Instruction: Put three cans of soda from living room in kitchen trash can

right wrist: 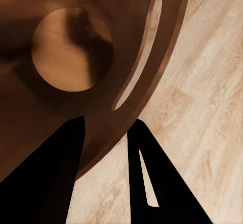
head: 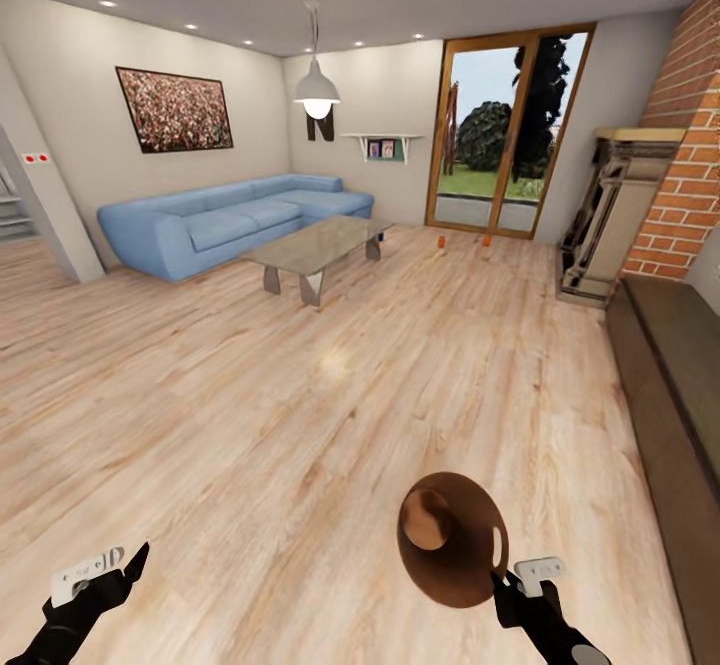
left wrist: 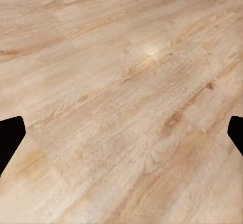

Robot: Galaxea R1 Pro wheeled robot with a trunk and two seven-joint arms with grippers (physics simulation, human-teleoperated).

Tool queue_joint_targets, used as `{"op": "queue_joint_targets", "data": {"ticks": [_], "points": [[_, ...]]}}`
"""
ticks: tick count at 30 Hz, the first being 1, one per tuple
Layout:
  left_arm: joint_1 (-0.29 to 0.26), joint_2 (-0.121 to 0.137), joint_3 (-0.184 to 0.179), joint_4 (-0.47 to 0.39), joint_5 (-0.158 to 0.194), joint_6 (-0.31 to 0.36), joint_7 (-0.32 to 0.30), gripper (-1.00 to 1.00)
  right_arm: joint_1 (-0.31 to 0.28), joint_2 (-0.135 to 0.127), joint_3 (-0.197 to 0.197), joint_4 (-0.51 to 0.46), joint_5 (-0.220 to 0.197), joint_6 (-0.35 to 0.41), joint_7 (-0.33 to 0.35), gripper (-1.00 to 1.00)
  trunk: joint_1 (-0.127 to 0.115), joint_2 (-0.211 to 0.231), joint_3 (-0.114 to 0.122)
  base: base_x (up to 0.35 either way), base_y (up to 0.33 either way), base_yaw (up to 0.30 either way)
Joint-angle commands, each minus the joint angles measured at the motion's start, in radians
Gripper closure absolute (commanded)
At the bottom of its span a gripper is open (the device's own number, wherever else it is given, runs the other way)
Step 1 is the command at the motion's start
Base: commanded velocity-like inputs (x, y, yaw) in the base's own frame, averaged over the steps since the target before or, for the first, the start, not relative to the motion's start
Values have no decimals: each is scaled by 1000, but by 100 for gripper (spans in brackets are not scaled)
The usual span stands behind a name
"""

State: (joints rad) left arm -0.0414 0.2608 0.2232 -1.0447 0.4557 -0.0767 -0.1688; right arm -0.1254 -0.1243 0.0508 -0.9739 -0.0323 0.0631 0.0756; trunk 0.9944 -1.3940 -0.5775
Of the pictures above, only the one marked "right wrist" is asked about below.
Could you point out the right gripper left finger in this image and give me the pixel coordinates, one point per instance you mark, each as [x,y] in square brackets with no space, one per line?
[39,190]

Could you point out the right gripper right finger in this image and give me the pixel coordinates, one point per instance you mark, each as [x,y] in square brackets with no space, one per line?
[177,204]

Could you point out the trash can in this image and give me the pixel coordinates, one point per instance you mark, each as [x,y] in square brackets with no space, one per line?
[62,59]

